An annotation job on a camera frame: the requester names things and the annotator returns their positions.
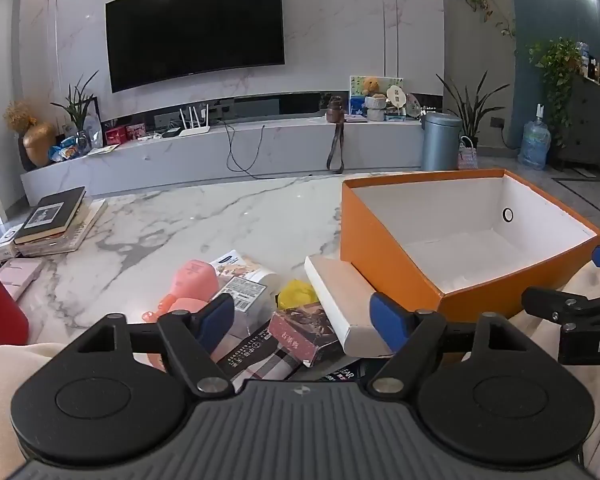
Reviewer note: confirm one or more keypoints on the orange cardboard box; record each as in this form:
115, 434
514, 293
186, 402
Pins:
395, 260

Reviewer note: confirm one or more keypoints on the black hardcover book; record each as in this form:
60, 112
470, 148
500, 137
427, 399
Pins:
50, 212

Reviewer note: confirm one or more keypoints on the white router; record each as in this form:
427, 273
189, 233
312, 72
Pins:
194, 129

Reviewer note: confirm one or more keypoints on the plaid printed packet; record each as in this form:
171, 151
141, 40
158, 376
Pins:
260, 362

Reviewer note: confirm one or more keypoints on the grey-blue trash can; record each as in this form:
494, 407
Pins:
440, 142

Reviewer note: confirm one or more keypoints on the small white box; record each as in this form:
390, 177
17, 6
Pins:
6, 244

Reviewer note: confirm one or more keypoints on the black picture frame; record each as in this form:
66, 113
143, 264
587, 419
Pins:
93, 120

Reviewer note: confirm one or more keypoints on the wall-mounted television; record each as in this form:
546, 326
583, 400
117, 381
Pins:
195, 27

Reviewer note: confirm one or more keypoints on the bear print poster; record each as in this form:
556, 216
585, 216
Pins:
357, 95

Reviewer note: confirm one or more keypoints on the dark blue shampoo bottle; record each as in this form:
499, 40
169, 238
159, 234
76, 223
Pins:
342, 374

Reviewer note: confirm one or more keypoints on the dried flower bunch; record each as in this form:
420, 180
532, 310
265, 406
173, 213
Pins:
20, 116

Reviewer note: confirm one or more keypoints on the beige book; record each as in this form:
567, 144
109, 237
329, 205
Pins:
82, 230

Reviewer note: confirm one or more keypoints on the cream cloth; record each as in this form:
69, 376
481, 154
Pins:
5, 400
540, 355

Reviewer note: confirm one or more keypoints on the pale pink box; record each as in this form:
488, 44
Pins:
20, 277

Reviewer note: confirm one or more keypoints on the pink plastic bottle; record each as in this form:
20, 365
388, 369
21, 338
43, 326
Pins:
192, 280

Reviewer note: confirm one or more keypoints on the plush toy in pot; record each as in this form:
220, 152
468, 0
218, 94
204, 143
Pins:
375, 105

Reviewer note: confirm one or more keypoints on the hanging vine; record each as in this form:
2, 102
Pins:
480, 0

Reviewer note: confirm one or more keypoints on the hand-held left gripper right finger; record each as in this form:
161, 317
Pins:
386, 317

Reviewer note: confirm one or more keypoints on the yellow packet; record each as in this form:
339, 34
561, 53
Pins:
297, 294

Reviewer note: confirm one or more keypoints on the aloe plant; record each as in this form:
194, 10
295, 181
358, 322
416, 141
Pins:
77, 105

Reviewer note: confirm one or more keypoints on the red cup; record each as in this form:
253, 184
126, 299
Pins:
0, 315

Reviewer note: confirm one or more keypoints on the round white hand fan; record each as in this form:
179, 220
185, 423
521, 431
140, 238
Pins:
397, 96

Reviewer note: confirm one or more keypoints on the blue snack packets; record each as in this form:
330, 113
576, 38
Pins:
69, 149

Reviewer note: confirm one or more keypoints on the trailing green plant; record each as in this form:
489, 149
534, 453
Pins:
555, 67

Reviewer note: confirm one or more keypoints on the dark red small box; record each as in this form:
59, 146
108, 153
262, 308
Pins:
302, 332

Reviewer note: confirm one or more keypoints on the blue water jug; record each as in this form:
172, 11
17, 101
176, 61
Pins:
534, 142

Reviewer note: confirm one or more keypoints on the red gift box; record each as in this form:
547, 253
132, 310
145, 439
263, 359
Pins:
115, 135
136, 131

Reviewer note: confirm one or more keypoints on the potted long-leaf plant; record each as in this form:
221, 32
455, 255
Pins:
472, 107

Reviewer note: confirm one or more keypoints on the gold vase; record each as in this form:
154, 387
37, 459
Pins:
39, 144

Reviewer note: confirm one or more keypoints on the woven pastel basket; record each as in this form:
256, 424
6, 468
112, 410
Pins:
467, 157

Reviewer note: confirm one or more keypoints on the dark cabinet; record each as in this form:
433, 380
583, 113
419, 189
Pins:
590, 120

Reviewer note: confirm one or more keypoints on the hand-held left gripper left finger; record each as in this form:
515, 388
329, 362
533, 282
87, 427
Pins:
215, 321

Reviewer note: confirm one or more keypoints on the marble television console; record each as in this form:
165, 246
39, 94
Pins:
180, 157

